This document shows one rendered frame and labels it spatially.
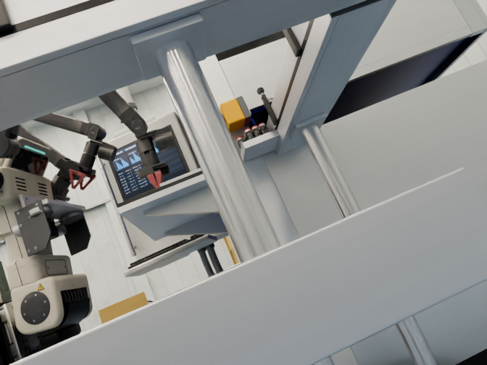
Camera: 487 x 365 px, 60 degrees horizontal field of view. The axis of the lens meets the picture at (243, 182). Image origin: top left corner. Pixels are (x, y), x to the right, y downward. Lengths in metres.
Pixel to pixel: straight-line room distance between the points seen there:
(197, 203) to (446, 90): 0.90
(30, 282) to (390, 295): 1.29
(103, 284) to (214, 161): 10.24
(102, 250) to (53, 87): 10.22
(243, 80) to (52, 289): 0.91
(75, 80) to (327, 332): 0.42
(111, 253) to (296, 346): 10.31
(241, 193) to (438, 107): 1.14
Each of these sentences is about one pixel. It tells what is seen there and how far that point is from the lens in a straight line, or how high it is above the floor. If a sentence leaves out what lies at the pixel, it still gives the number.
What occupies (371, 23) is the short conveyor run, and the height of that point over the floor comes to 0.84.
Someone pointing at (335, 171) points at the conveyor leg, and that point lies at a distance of 1.11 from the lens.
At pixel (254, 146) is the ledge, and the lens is 1.20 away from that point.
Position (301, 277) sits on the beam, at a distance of 0.46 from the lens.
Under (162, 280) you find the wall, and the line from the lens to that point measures 10.48.
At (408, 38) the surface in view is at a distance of 1.63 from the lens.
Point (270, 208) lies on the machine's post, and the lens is 1.28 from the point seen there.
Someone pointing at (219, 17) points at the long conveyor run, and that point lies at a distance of 0.58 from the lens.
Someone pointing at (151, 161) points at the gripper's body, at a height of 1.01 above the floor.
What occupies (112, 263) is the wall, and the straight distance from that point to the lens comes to 10.69.
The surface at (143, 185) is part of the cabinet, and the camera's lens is 2.38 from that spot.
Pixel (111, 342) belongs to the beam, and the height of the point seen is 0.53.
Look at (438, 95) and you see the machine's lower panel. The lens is 1.56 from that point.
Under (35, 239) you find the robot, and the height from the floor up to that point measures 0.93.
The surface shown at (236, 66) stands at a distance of 1.44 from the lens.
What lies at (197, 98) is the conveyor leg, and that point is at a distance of 0.52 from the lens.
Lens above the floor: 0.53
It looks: 12 degrees up
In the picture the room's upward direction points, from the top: 24 degrees counter-clockwise
